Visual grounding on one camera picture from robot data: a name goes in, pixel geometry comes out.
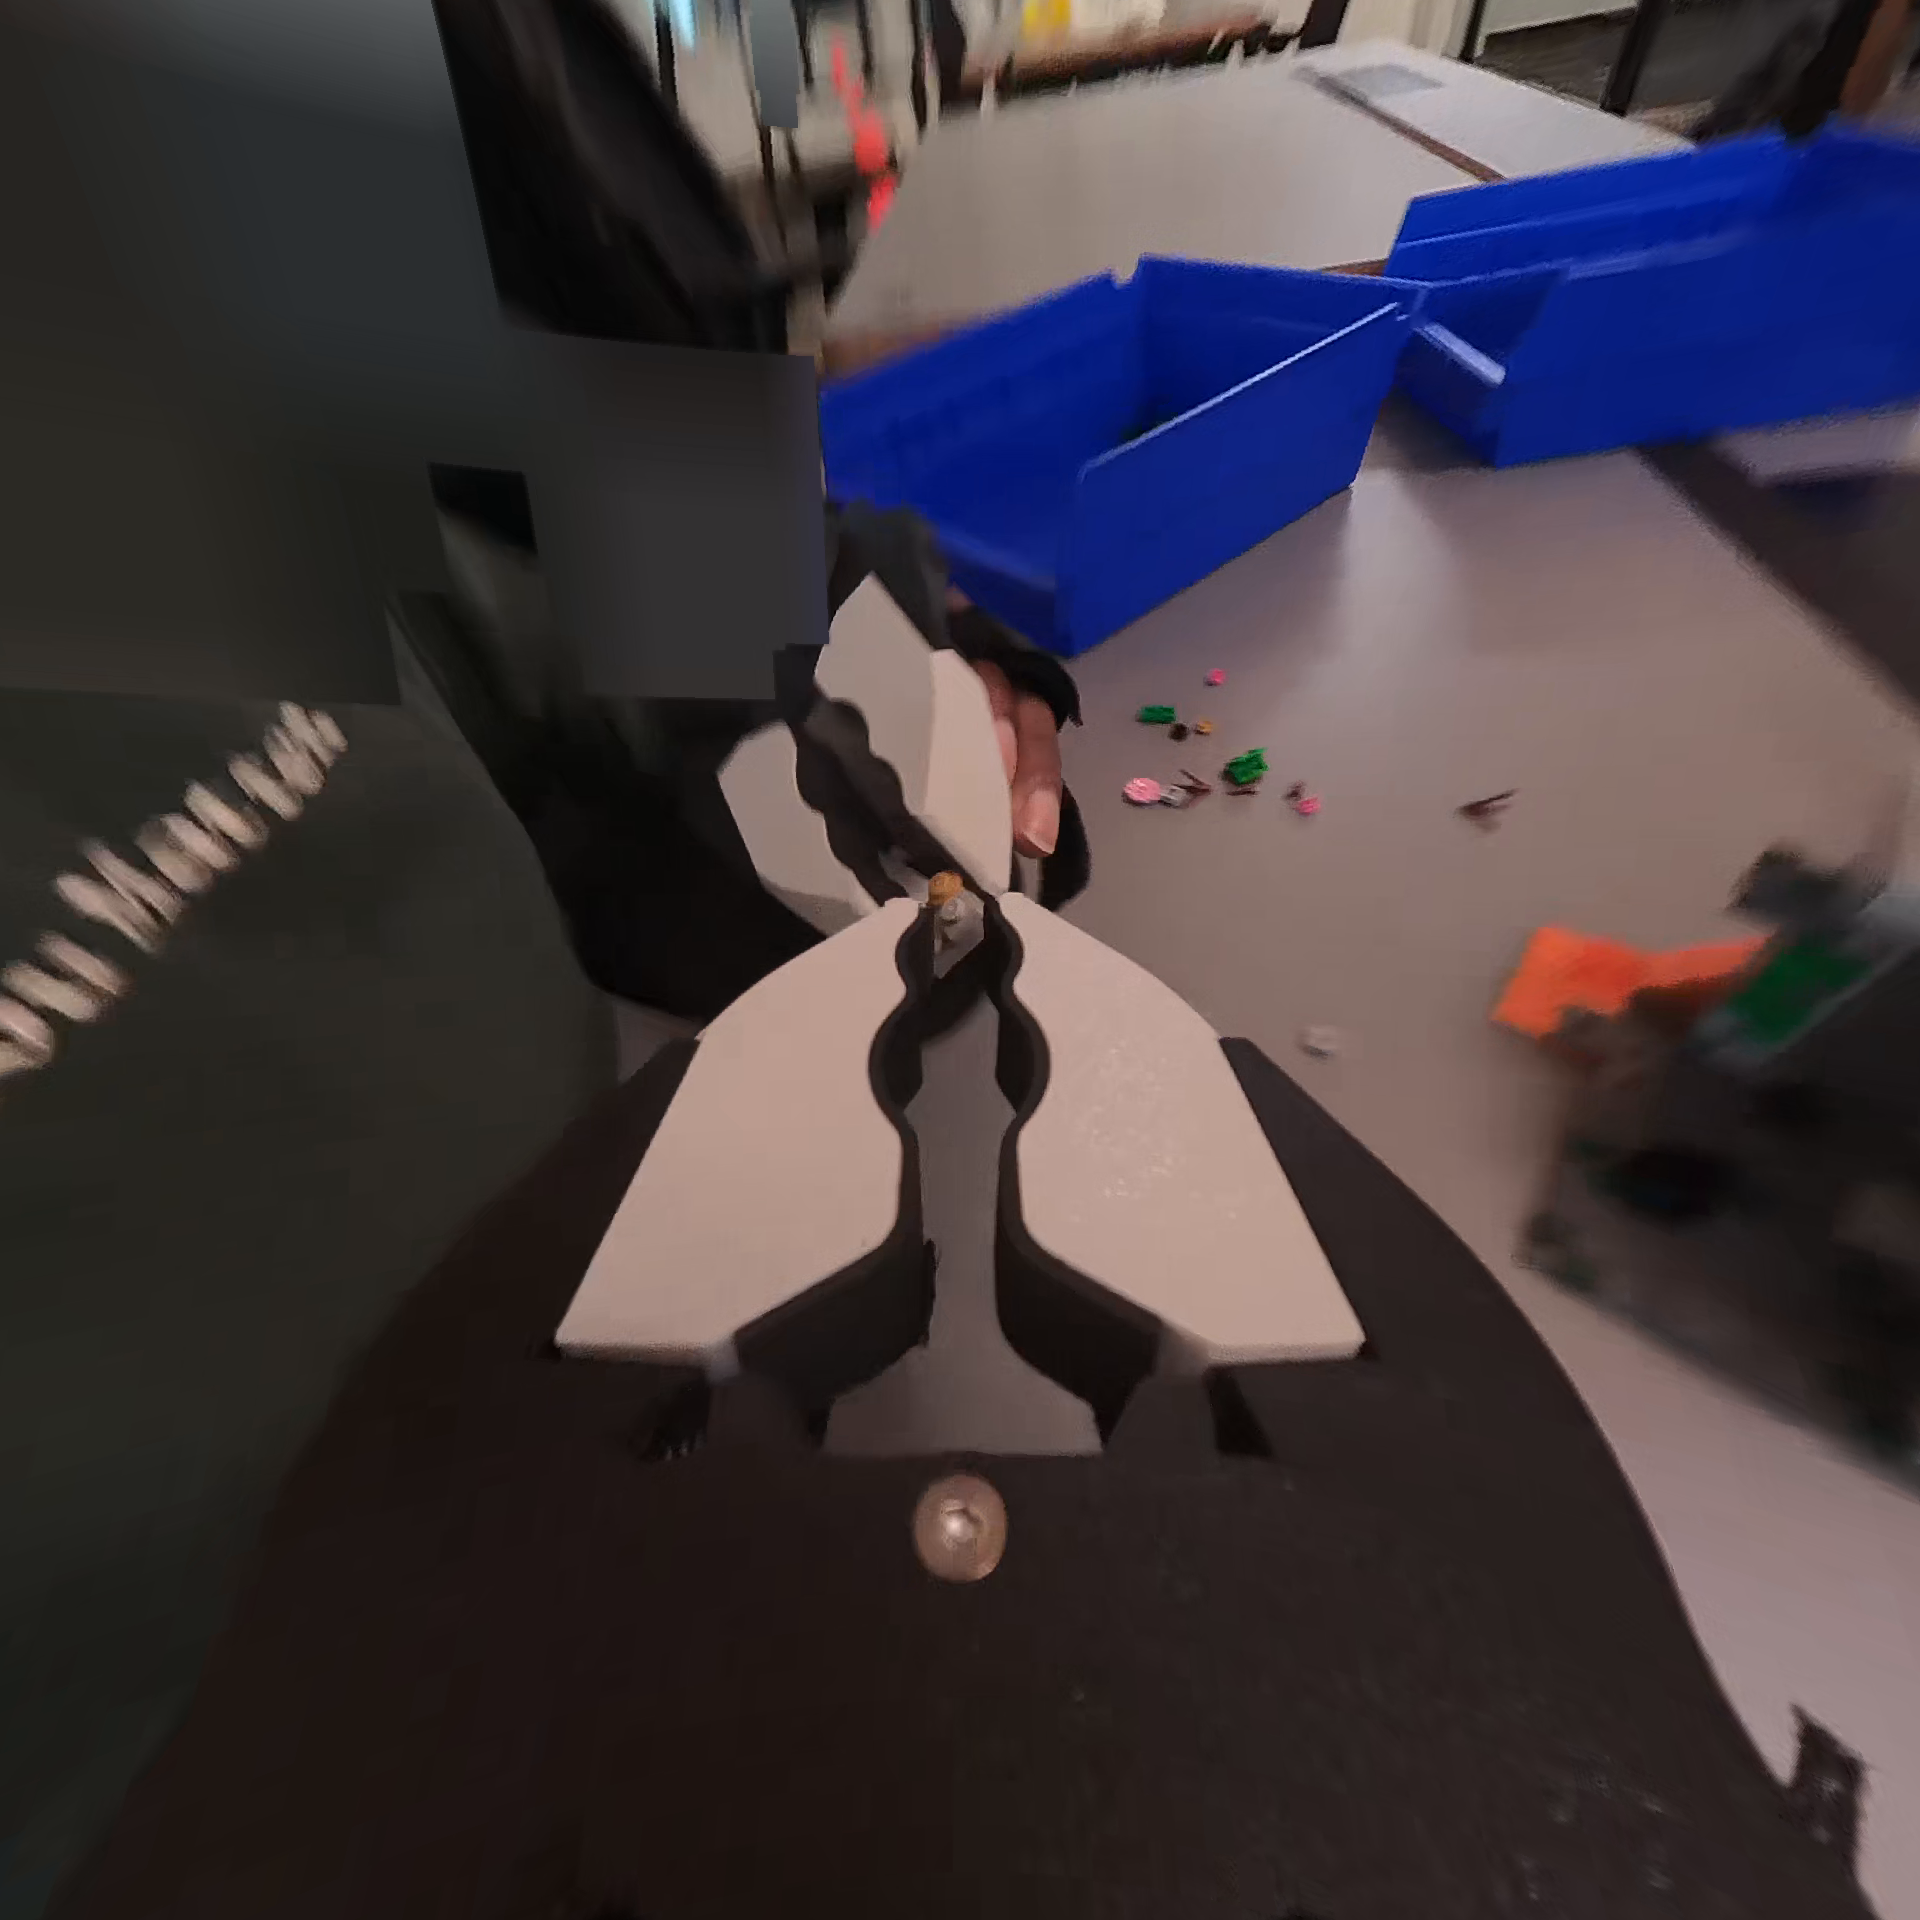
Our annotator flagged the toy brick model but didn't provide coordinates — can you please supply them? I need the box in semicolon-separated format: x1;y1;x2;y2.
1492;845;1920;1457

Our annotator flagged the person's left hand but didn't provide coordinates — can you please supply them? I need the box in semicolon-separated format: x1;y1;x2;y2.
974;665;1071;861

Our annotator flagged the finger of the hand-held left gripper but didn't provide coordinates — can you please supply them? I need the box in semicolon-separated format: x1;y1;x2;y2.
811;569;1027;901
716;703;902;940

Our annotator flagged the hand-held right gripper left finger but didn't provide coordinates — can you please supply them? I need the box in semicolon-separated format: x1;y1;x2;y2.
555;896;942;1398

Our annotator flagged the person's dark green shirt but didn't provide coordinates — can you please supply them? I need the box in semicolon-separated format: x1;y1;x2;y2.
0;690;620;1920

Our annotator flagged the black office chair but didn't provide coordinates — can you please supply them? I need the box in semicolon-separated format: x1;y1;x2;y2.
433;0;820;349

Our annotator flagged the blue plastic bin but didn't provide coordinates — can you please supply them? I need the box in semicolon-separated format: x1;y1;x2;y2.
1384;122;1920;470
820;254;1422;657

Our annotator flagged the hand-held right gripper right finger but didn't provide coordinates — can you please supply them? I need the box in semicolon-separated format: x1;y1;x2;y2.
978;894;1369;1427

